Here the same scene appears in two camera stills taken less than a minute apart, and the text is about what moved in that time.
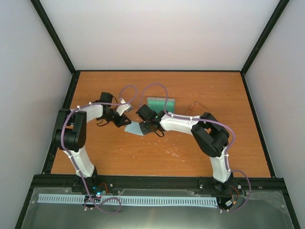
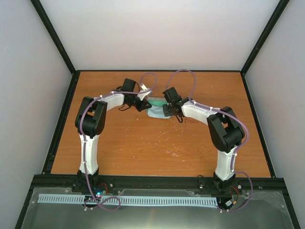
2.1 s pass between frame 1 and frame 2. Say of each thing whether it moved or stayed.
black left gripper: moved
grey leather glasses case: stayed
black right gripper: moved
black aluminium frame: stayed
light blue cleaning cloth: moved
